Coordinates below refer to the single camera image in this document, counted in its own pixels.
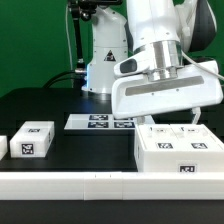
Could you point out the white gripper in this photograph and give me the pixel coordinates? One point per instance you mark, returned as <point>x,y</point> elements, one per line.
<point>137,96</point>

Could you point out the white cabinet body box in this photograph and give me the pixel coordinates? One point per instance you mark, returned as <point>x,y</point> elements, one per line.
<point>178,160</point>

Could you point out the white cabinet top block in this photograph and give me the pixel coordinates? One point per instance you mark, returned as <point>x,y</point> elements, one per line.
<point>32,140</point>

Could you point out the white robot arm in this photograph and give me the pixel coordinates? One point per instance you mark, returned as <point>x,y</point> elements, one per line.
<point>159,77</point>

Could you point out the white block at left edge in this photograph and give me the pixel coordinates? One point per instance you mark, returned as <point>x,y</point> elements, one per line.
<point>3,146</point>

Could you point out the white L-shaped boundary rail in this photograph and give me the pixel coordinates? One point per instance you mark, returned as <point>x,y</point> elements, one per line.
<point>84,170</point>

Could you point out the white flat marker base plate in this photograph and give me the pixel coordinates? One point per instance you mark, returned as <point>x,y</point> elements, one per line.
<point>98,122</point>

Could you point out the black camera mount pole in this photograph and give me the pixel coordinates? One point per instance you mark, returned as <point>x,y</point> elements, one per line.
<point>84,9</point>

